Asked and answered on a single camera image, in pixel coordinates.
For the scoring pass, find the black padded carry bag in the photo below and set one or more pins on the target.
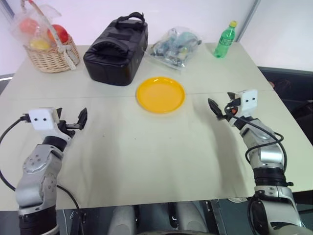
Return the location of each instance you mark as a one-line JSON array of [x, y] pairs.
[[115, 54]]

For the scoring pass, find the beige tablecloth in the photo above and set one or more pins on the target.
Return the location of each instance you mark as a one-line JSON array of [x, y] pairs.
[[146, 151]]

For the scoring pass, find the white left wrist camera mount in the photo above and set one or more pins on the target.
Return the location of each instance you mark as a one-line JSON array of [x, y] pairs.
[[42, 118]]

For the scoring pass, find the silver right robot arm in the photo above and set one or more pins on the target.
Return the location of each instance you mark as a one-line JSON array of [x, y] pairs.
[[266, 156]]

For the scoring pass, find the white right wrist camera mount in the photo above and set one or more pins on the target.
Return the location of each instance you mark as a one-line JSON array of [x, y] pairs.
[[249, 101]]

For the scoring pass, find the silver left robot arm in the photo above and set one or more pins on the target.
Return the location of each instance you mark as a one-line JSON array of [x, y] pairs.
[[36, 171]]

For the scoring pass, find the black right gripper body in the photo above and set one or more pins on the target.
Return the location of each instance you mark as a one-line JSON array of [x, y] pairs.
[[233, 109]]

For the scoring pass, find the red apple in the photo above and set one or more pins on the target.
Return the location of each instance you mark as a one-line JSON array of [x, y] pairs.
[[60, 33]]

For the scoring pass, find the clear plastic fruit wrap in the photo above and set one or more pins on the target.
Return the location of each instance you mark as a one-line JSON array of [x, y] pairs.
[[42, 17]]

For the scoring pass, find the orange round fruit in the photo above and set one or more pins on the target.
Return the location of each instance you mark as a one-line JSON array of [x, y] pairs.
[[29, 25]]

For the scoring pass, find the woven wicker basket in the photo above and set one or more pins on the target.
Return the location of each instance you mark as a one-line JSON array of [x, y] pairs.
[[52, 58]]

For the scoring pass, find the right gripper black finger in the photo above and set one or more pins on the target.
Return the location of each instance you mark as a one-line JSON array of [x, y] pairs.
[[232, 96], [215, 107]]

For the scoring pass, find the grey metal post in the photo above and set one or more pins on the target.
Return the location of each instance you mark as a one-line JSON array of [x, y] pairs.
[[248, 19]]

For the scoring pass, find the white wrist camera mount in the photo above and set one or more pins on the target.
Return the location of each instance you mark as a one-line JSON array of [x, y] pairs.
[[42, 118], [249, 101]]

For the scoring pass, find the green plastic bottle yellow cap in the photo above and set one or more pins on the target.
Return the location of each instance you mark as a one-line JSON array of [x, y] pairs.
[[223, 40]]

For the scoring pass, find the clear bag of small parts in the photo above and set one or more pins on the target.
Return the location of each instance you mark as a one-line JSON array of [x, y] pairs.
[[174, 46]]

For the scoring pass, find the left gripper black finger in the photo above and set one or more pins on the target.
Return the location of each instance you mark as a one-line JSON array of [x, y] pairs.
[[83, 117], [59, 113]]

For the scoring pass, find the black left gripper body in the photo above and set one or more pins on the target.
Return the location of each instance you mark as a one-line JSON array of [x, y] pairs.
[[68, 127]]

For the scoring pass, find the yellow round plate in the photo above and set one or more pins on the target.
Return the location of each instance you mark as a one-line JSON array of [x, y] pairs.
[[160, 95]]

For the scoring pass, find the yellow lemon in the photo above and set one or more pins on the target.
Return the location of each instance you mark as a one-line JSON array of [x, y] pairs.
[[39, 44]]

